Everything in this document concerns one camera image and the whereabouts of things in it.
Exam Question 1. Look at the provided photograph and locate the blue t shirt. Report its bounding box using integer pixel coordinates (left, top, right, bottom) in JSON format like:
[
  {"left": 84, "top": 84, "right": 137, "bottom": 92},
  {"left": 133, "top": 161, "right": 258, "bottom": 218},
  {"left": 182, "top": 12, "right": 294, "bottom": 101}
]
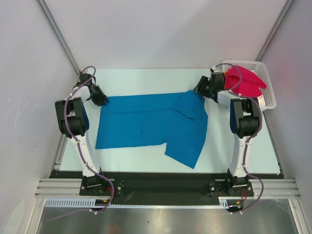
[{"left": 96, "top": 90, "right": 208, "bottom": 169}]

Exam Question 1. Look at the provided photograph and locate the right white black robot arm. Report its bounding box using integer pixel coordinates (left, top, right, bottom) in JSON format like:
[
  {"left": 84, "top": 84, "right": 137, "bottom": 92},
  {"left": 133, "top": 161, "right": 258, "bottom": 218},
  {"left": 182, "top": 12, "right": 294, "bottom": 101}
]
[{"left": 194, "top": 72, "right": 263, "bottom": 195}]

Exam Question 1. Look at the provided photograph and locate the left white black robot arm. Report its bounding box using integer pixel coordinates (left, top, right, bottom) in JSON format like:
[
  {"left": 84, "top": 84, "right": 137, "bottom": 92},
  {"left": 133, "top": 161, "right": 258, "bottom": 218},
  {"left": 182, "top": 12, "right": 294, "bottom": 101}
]
[{"left": 55, "top": 74, "right": 108, "bottom": 195}]

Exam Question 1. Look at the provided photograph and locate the pink t shirt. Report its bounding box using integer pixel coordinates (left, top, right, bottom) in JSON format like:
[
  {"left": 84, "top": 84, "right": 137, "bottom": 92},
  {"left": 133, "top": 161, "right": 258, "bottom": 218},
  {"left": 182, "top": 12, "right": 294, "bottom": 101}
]
[{"left": 225, "top": 65, "right": 267, "bottom": 98}]

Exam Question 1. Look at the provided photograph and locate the white t shirt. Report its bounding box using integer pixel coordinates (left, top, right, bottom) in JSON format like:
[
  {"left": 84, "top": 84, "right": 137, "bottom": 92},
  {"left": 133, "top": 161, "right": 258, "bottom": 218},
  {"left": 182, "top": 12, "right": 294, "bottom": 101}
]
[{"left": 257, "top": 95, "right": 266, "bottom": 111}]

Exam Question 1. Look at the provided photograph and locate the white plastic basket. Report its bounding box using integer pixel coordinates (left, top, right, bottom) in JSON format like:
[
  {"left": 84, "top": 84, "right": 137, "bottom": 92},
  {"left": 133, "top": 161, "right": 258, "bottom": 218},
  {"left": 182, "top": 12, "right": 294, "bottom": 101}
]
[{"left": 222, "top": 60, "right": 276, "bottom": 110}]

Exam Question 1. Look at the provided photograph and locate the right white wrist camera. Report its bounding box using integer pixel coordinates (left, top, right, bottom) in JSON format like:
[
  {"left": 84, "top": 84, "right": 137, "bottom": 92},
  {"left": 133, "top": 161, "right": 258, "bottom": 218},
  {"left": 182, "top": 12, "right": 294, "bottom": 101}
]
[{"left": 210, "top": 66, "right": 220, "bottom": 73}]

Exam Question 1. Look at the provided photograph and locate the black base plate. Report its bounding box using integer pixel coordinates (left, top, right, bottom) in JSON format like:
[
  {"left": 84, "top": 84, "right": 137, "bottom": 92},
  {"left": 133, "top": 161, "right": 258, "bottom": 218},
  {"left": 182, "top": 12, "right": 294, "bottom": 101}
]
[{"left": 48, "top": 171, "right": 286, "bottom": 206}]

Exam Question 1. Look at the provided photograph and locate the white slotted cable duct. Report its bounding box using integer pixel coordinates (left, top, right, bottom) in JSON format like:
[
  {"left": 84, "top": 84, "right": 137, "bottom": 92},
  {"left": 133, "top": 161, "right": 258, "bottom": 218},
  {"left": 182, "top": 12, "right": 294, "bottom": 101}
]
[{"left": 45, "top": 197, "right": 243, "bottom": 210}]

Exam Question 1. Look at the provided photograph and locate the aluminium frame rail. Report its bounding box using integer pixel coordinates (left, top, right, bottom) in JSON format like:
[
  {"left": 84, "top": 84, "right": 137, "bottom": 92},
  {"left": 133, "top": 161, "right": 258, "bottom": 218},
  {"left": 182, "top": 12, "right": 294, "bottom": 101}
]
[{"left": 35, "top": 178, "right": 301, "bottom": 199}]

